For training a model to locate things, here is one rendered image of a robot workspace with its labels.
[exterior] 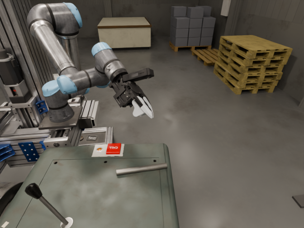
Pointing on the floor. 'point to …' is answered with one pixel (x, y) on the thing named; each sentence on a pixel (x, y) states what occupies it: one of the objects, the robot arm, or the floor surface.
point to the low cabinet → (125, 33)
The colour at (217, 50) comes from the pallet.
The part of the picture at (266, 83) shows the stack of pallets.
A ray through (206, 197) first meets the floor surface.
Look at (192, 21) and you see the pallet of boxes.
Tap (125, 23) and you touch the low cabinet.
